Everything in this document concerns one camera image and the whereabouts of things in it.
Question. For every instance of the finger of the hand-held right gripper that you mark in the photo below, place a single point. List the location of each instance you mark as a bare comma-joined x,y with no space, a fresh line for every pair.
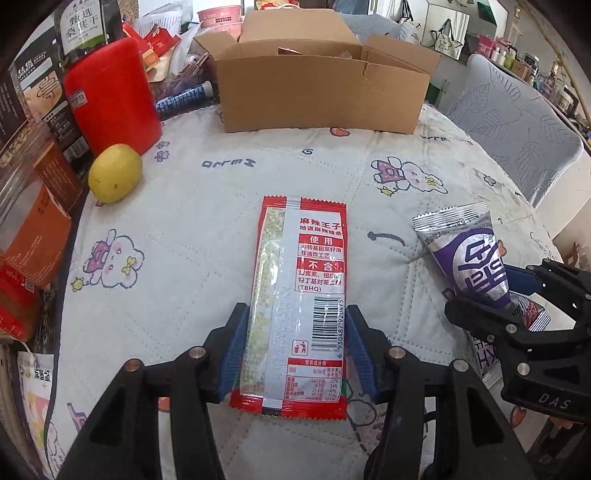
519,280
485,323

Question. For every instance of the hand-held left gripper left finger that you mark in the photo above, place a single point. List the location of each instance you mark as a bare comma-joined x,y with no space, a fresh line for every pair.
233,355

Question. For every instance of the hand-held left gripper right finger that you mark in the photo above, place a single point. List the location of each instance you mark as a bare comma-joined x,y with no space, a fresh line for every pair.
362,350

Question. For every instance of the silver purple snack packet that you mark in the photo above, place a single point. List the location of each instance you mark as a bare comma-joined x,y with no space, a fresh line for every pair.
471,267

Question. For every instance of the red white snack packet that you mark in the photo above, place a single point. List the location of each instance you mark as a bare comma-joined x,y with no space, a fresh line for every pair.
295,277

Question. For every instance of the brown cardboard box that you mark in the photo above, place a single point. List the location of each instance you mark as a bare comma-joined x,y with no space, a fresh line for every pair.
323,97

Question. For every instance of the white quilted printed tablecloth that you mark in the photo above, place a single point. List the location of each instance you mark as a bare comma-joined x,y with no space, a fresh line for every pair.
207,221

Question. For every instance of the grey leaf-pattern chair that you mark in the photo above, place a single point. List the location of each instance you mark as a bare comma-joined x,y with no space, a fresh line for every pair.
378,27
512,124

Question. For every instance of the white printed paper bag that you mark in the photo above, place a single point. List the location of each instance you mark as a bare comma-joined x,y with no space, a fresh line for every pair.
34,392

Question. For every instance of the row of cosmetic bottles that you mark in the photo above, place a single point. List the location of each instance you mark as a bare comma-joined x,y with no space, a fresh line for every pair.
531,69

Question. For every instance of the yellow lemon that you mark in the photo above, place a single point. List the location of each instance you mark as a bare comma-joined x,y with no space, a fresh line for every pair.
115,173

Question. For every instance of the red tin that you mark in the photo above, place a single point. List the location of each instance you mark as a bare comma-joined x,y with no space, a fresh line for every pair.
16,304

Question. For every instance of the clear jar orange label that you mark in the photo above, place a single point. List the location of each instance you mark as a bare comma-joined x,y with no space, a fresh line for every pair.
32,240

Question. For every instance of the clear jar rust label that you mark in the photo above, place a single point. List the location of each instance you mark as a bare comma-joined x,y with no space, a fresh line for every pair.
60,180

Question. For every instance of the blue tube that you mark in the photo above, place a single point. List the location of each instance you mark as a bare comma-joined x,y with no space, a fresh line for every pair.
184,99

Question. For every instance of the red canister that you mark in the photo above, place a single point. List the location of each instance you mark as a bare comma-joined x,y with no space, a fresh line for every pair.
111,97

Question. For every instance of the clear bag of dark sticks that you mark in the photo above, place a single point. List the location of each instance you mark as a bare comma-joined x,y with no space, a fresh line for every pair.
189,71

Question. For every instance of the white tote bag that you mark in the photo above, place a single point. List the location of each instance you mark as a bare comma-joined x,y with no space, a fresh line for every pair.
407,11

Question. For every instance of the black pouch with line drawing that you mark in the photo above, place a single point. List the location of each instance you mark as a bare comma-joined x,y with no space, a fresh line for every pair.
41,101

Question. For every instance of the red sachet packet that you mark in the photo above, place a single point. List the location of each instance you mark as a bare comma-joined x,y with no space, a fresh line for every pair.
157,41

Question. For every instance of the pink instant noodle cup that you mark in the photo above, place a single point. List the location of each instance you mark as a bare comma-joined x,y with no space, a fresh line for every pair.
221,21

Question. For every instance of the white plastic bag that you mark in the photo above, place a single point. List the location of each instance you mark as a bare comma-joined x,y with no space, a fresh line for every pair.
159,21

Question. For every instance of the red snack bag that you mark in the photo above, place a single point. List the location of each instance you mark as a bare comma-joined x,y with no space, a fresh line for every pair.
277,3

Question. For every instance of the clear jar purple label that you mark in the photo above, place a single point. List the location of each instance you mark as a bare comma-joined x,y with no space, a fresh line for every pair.
85,27

